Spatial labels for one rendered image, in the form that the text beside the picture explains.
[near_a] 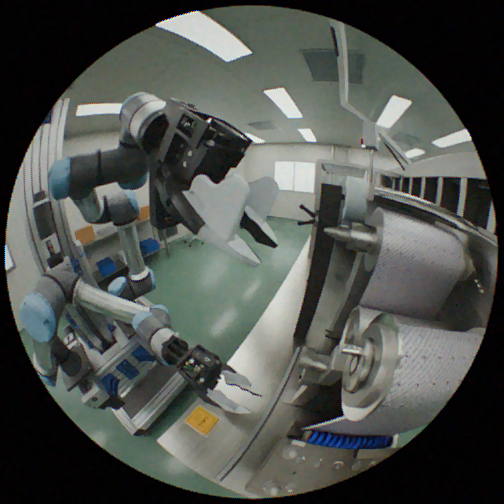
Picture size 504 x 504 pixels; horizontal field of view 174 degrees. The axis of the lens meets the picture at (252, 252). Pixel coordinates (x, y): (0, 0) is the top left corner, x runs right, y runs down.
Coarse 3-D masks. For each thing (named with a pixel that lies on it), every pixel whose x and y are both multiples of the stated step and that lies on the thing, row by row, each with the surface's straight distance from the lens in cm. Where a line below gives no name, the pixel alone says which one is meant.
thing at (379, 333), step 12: (372, 324) 24; (360, 336) 28; (372, 336) 23; (384, 336) 20; (384, 348) 19; (384, 360) 19; (372, 372) 20; (384, 372) 19; (372, 384) 19; (348, 396) 24; (360, 396) 21; (372, 396) 20
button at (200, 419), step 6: (198, 408) 54; (192, 414) 54; (198, 414) 54; (204, 414) 53; (210, 414) 53; (186, 420) 54; (192, 420) 54; (198, 420) 53; (204, 420) 53; (210, 420) 53; (216, 420) 53; (192, 426) 54; (198, 426) 53; (204, 426) 53; (210, 426) 53; (204, 432) 53
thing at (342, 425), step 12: (336, 420) 29; (348, 420) 28; (360, 420) 28; (372, 420) 29; (384, 420) 30; (396, 420) 31; (408, 420) 34; (420, 420) 38; (336, 432) 43; (348, 432) 42; (360, 432) 42; (372, 432) 43; (384, 432) 45; (396, 432) 49
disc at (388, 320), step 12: (384, 324) 23; (396, 324) 20; (396, 336) 20; (396, 348) 19; (396, 360) 18; (396, 372) 18; (384, 384) 19; (384, 396) 19; (348, 408) 26; (360, 408) 22; (372, 408) 20
